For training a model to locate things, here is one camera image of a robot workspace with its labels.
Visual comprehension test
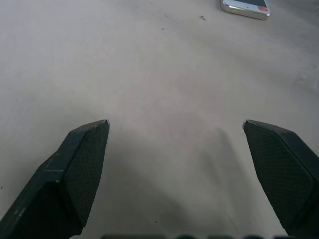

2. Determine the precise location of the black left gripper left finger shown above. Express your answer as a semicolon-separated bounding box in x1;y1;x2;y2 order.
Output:
0;119;111;239

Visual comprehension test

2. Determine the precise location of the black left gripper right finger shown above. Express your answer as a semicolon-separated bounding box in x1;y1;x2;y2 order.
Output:
242;119;319;239

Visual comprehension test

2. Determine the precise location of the white smartphone with red sticker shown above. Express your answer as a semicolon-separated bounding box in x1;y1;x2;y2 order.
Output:
220;0;271;21

